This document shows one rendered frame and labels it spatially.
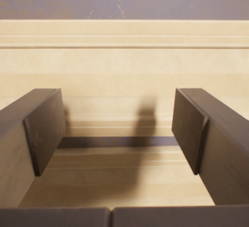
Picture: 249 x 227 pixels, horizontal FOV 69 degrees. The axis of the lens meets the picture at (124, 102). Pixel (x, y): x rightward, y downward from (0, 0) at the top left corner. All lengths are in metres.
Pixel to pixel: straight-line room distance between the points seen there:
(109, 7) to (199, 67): 0.16
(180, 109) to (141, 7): 0.18
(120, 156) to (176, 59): 0.20
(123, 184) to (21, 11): 0.35
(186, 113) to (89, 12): 0.21
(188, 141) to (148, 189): 0.26
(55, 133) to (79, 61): 0.14
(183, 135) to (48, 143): 0.12
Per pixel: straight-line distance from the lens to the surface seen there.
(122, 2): 0.30
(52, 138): 0.18
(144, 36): 0.28
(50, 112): 0.17
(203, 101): 0.16
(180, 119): 0.18
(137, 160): 0.36
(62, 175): 0.41
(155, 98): 0.31
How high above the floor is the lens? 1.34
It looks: 69 degrees down
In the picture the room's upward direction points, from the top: 178 degrees clockwise
